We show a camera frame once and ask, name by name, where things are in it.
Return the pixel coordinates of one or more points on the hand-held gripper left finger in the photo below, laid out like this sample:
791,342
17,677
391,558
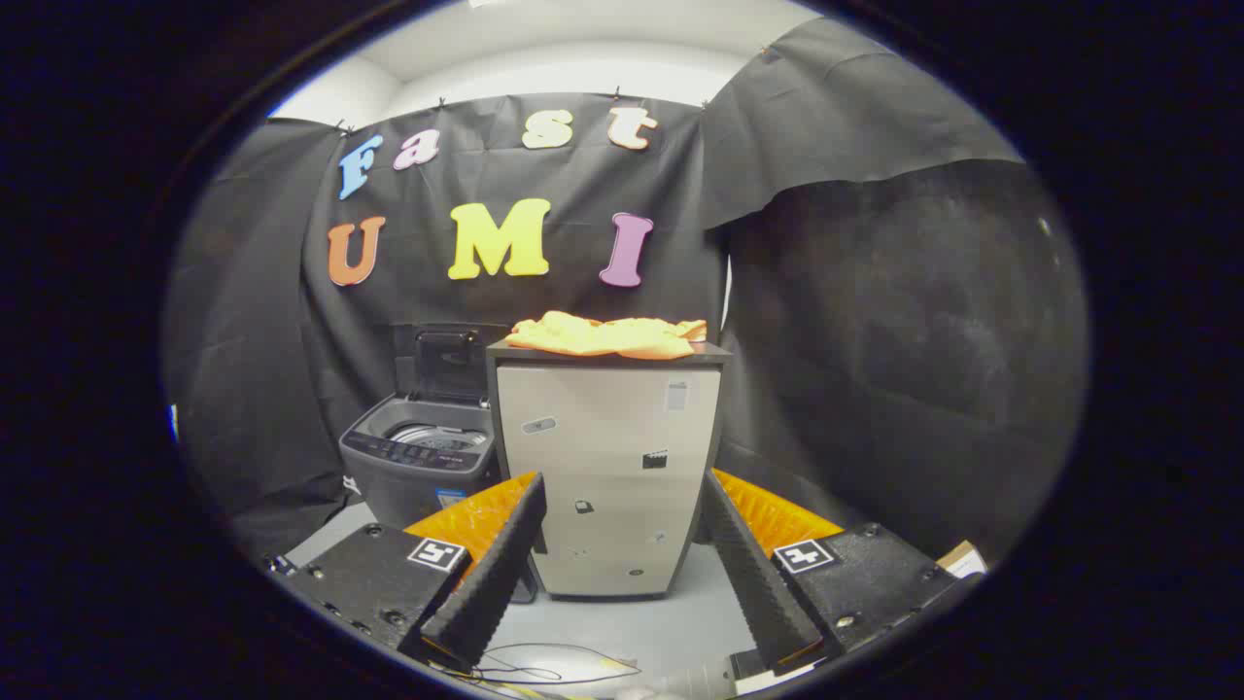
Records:
496,574

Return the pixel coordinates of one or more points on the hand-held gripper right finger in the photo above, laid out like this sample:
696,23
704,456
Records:
758,583

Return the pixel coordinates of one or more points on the grey washing machine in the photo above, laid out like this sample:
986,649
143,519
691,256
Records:
394,496

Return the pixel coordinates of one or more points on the orange shirt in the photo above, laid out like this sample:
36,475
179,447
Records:
603,337

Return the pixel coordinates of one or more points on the small cardboard box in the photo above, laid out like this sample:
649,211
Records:
962,561

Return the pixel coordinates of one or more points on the black backdrop cloth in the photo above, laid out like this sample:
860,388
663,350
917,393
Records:
826,340

